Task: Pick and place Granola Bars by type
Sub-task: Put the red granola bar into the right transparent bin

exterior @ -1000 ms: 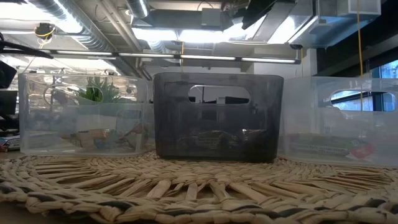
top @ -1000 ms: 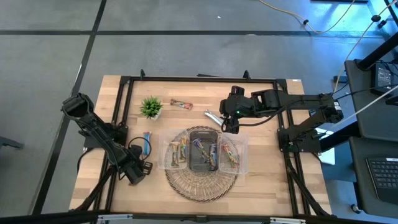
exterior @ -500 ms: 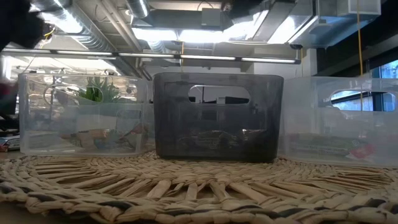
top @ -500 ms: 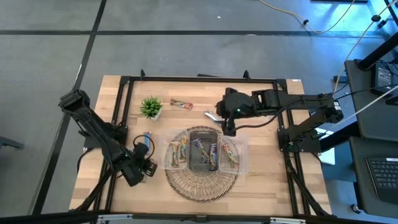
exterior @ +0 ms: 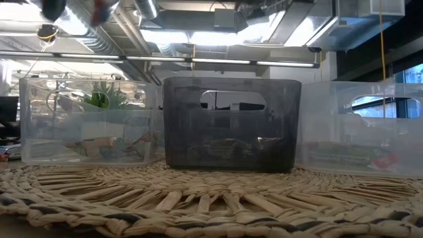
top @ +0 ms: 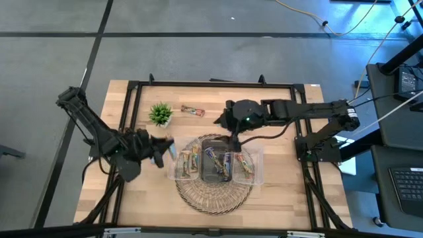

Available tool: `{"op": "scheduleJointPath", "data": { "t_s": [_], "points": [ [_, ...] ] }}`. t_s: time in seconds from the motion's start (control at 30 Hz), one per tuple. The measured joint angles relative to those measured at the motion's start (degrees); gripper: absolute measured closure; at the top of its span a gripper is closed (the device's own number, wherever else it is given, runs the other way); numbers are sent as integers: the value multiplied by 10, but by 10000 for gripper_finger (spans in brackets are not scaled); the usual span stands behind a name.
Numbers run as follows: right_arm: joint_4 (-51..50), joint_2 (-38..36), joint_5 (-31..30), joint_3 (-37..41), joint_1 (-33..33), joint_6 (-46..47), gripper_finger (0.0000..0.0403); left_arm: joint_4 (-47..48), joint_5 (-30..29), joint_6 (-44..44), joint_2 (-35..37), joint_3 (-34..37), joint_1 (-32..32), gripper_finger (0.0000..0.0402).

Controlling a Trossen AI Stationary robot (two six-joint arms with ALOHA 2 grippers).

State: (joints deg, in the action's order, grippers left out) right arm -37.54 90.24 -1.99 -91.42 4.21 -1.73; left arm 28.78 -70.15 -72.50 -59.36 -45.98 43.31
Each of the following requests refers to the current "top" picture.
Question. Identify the black laptop keyboard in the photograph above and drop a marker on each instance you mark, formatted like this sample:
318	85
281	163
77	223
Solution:
408	188

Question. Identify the purple green granola bar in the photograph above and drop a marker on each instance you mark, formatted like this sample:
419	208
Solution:
215	160

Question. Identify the black metal table frame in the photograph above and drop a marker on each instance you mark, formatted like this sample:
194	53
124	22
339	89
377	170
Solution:
185	84

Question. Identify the black power adapter box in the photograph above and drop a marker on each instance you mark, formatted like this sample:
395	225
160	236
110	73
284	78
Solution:
406	84

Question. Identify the round woven straw placemat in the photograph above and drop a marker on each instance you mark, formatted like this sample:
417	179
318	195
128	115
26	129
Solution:
213	198

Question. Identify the black side desk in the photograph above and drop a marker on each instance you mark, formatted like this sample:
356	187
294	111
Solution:
390	125

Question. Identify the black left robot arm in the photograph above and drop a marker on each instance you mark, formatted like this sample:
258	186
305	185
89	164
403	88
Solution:
96	129

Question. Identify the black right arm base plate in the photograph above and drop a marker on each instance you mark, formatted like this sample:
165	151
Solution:
322	155

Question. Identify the red brown granola bar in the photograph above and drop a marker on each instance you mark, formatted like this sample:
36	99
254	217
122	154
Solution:
245	165
193	110

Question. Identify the dark grey plastic bin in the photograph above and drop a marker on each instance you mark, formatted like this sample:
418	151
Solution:
209	175

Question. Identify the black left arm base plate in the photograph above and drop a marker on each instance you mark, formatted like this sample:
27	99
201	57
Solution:
96	152

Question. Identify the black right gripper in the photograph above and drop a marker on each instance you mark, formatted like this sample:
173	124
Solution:
241	115

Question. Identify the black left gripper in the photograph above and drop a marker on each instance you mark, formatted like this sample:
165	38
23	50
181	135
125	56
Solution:
142	145

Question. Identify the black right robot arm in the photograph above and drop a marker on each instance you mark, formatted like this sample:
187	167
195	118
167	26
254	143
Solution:
314	110

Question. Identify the clear plastic bin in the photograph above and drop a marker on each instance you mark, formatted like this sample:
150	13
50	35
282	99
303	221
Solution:
173	168
258	165

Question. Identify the black beam with silver brackets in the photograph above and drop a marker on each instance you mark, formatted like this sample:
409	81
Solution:
211	232

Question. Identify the blue granola bar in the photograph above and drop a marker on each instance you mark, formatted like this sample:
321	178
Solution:
172	151
227	165

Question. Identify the small green potted plant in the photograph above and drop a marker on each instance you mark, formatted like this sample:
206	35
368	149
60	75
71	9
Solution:
160	114

